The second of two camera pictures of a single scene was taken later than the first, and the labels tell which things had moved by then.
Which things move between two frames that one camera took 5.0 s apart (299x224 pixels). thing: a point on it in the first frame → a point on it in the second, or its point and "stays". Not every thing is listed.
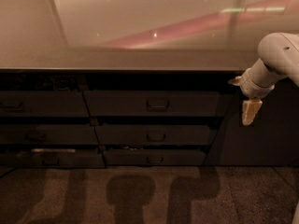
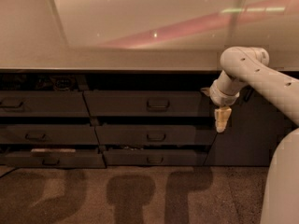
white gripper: (249, 85) → (222, 98)
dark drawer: (153, 157) stays
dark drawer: (161, 103) stays
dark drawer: (49, 134) stays
